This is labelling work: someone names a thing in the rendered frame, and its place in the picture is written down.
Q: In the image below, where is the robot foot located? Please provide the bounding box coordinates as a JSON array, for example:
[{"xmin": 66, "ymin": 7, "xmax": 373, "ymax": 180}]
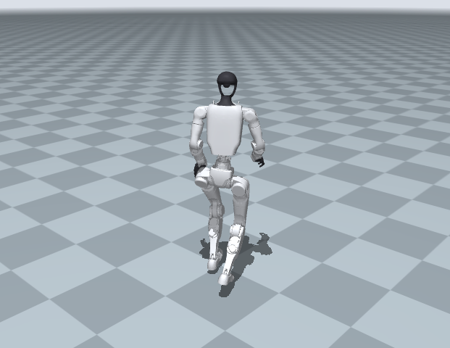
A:
[
  {"xmin": 207, "ymin": 248, "xmax": 223, "ymax": 270},
  {"xmin": 218, "ymin": 271, "xmax": 234, "ymax": 286}
]

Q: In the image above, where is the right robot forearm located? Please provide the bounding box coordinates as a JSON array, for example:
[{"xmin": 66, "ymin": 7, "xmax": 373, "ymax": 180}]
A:
[{"xmin": 251, "ymin": 140, "xmax": 265, "ymax": 162}]

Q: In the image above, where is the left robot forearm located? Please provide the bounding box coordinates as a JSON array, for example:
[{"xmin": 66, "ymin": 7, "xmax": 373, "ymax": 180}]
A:
[{"xmin": 189, "ymin": 147, "xmax": 207, "ymax": 167}]

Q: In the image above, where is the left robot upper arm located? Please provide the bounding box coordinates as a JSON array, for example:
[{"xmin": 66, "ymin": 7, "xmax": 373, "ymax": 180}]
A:
[{"xmin": 189, "ymin": 106, "xmax": 208, "ymax": 150}]

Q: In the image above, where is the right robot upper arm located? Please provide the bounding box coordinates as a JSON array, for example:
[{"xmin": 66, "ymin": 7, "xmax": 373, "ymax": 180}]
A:
[{"xmin": 242, "ymin": 107, "xmax": 265, "ymax": 151}]

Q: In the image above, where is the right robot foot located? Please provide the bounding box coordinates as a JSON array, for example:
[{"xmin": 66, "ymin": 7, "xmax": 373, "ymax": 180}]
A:
[{"xmin": 218, "ymin": 271, "xmax": 234, "ymax": 286}]

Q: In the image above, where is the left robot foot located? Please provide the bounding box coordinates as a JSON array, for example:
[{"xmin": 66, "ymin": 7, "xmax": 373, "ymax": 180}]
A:
[{"xmin": 207, "ymin": 248, "xmax": 223, "ymax": 270}]

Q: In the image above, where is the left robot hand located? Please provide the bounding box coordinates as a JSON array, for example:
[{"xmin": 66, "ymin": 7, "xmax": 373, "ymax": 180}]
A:
[{"xmin": 193, "ymin": 163, "xmax": 206, "ymax": 177}]

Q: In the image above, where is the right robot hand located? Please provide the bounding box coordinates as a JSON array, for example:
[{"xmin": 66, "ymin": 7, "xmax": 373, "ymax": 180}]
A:
[{"xmin": 255, "ymin": 157, "xmax": 264, "ymax": 167}]

